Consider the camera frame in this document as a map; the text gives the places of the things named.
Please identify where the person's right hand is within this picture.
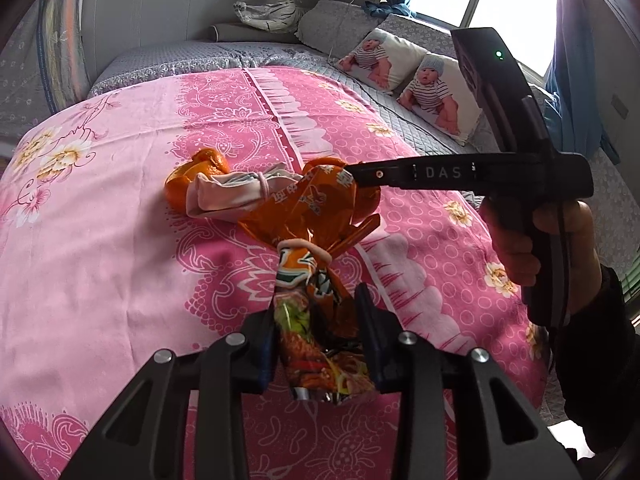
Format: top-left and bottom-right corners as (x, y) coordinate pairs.
(479, 196), (602, 312)

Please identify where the person's right forearm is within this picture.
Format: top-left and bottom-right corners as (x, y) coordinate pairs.
(547, 260), (640, 462)

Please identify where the white tiger plush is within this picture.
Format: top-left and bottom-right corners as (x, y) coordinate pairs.
(232, 0), (306, 35)

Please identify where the grey sofa back cushion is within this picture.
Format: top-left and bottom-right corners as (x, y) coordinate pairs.
(375, 14), (464, 64)
(295, 0), (391, 59)

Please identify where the beige tied cloth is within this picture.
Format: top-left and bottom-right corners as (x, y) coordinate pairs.
(186, 166), (306, 221)

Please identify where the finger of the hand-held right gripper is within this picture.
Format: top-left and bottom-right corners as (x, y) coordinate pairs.
(344, 159), (417, 191)

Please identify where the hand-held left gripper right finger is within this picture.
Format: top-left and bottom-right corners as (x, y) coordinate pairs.
(354, 283), (582, 480)

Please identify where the grey bolster cushion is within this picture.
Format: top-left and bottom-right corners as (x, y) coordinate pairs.
(209, 22), (301, 44)

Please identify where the orange crumpled wrapper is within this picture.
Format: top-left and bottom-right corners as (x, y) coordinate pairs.
(165, 147), (234, 214)

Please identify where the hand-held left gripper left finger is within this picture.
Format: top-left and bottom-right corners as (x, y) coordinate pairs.
(59, 306), (280, 480)

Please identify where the cloth-covered cabinet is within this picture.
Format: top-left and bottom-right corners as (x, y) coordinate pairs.
(0, 0), (94, 137)

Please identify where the pink floral blanket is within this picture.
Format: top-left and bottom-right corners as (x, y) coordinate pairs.
(0, 65), (552, 480)

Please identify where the baby print pillow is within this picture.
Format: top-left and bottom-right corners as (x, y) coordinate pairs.
(397, 52), (484, 144)
(337, 27), (429, 94)

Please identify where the orange noodle packet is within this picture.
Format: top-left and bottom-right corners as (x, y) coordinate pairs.
(238, 156), (384, 407)

